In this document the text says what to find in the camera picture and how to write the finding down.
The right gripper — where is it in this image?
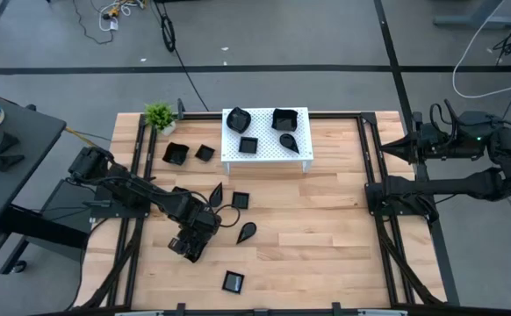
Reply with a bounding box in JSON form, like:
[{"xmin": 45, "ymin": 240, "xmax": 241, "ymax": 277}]
[{"xmin": 378, "ymin": 122, "xmax": 458, "ymax": 166}]

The black wavy square bowl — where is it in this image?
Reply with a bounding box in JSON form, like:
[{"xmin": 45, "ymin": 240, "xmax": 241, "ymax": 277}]
[
  {"xmin": 174, "ymin": 236, "xmax": 211, "ymax": 264},
  {"xmin": 270, "ymin": 107, "xmax": 299, "ymax": 133},
  {"xmin": 162, "ymin": 141, "xmax": 191, "ymax": 167}
]

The black teardrop plate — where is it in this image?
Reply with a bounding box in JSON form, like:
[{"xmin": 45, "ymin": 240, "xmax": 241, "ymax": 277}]
[
  {"xmin": 235, "ymin": 221, "xmax": 258, "ymax": 246},
  {"xmin": 278, "ymin": 133, "xmax": 301, "ymax": 155},
  {"xmin": 208, "ymin": 182, "xmax": 225, "ymax": 209}
]

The black small square plate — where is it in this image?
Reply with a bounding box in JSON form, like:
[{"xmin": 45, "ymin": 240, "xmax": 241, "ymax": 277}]
[
  {"xmin": 238, "ymin": 136, "xmax": 259, "ymax": 154},
  {"xmin": 220, "ymin": 269, "xmax": 246, "ymax": 295},
  {"xmin": 230, "ymin": 190, "xmax": 251, "ymax": 211},
  {"xmin": 194, "ymin": 143, "xmax": 216, "ymax": 162}
]

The white perforated shelf rack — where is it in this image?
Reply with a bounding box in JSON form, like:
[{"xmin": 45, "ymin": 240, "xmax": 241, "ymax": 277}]
[{"xmin": 220, "ymin": 106, "xmax": 315, "ymax": 176}]

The small potted green plant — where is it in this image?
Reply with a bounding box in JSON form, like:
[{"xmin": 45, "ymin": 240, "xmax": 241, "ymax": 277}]
[{"xmin": 143, "ymin": 101, "xmax": 178, "ymax": 137}]

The black controller box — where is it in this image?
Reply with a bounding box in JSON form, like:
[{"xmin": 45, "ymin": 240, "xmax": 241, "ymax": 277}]
[{"xmin": 40, "ymin": 178, "xmax": 103, "ymax": 236}]

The grey desk base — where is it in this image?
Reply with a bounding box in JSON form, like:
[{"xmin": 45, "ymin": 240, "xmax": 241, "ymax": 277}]
[{"xmin": 433, "ymin": 0, "xmax": 511, "ymax": 30}]

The black side table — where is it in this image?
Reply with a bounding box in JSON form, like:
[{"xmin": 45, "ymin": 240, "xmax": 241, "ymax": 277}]
[{"xmin": 0, "ymin": 93, "xmax": 90, "ymax": 285}]

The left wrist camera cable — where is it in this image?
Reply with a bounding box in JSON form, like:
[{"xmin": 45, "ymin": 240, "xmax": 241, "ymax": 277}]
[{"xmin": 213, "ymin": 204, "xmax": 242, "ymax": 229}]

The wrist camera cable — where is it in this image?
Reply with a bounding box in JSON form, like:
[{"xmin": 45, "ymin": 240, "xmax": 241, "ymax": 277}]
[
  {"xmin": 428, "ymin": 98, "xmax": 465, "ymax": 133},
  {"xmin": 213, "ymin": 204, "xmax": 242, "ymax": 229}
]

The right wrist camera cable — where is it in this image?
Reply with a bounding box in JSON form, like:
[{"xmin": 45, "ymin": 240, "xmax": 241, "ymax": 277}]
[{"xmin": 428, "ymin": 98, "xmax": 465, "ymax": 133}]

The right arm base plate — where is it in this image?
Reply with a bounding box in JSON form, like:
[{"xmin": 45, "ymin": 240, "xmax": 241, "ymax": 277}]
[{"xmin": 363, "ymin": 182, "xmax": 417, "ymax": 219}]

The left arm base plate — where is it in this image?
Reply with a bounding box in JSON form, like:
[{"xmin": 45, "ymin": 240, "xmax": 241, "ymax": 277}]
[{"xmin": 89, "ymin": 183, "xmax": 151, "ymax": 219}]

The white floor cable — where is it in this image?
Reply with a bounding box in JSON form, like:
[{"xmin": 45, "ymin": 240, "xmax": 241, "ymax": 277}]
[{"xmin": 451, "ymin": 0, "xmax": 511, "ymax": 100}]

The yellow floor cable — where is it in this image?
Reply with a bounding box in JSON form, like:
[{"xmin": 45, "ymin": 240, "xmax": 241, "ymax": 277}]
[{"xmin": 0, "ymin": 85, "xmax": 110, "ymax": 154}]

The thick black floor cable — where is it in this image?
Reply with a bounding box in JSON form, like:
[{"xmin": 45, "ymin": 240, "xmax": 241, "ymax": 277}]
[{"xmin": 152, "ymin": 0, "xmax": 211, "ymax": 113}]

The black triangular bracket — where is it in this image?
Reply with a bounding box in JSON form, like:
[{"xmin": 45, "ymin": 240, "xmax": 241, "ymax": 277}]
[
  {"xmin": 0, "ymin": 132, "xmax": 21, "ymax": 155},
  {"xmin": 0, "ymin": 153, "xmax": 26, "ymax": 173}
]

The thin black floor cable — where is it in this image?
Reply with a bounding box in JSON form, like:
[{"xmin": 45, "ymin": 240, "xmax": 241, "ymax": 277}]
[{"xmin": 71, "ymin": 0, "xmax": 115, "ymax": 46}]

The power strip cable bundle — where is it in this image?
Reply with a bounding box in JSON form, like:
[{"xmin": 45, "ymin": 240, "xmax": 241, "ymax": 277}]
[{"xmin": 98, "ymin": 0, "xmax": 149, "ymax": 32}]

